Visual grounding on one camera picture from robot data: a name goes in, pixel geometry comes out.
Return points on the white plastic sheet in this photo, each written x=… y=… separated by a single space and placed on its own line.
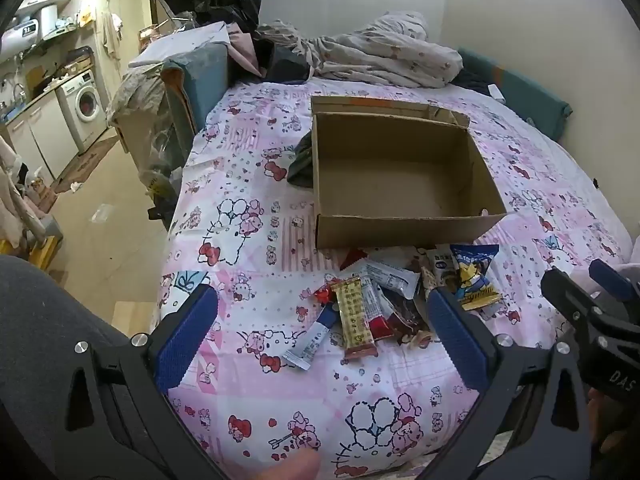
x=185 y=42

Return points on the white labelled snack packet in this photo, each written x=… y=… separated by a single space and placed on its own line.
x=395 y=277

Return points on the white bread snack packet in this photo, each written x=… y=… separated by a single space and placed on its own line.
x=444 y=265

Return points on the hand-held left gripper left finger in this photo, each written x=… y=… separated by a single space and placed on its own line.
x=187 y=340

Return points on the red white snack bar packet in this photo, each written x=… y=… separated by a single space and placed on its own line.
x=376 y=315

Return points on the clear small snack packet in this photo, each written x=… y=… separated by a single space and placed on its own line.
x=417 y=338

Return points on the white water heater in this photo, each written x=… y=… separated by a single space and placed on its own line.
x=25 y=30

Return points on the yellow patterned snack bar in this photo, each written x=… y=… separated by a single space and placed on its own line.
x=352 y=320

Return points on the clear plastic bag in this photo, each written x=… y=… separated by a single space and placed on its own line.
x=145 y=110

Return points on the teal padded bed board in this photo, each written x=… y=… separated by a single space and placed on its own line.
x=205 y=80
x=530 y=95

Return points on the dark red meat snack packet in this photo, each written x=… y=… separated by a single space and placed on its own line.
x=405 y=317

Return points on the black crumpled cloth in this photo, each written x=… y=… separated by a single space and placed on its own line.
x=282 y=65

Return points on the white kitchen cabinet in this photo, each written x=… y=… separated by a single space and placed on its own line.
x=40 y=135

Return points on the crumpled floral duvet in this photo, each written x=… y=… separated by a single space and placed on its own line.
x=380 y=55

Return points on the dark grey cloth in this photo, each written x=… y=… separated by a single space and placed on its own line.
x=300 y=165

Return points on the person's right hand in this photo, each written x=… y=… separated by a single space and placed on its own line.
x=602 y=425

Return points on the pink cloth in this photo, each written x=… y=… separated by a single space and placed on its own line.
x=242 y=50

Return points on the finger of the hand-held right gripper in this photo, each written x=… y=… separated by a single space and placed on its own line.
x=612 y=280
x=567 y=292

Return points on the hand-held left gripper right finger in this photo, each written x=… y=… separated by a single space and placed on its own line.
x=457 y=340

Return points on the blue white stick packet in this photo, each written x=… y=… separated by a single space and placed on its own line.
x=310 y=342

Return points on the blue yellow snack packet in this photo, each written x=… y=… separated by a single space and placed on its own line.
x=472 y=275

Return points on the brown floor mat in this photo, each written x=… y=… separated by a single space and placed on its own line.
x=85 y=165

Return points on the white washing machine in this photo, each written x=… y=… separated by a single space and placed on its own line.
x=85 y=105

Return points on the dark folded clothing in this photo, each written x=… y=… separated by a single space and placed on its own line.
x=470 y=80

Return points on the brown cardboard box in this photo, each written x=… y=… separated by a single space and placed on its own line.
x=400 y=180

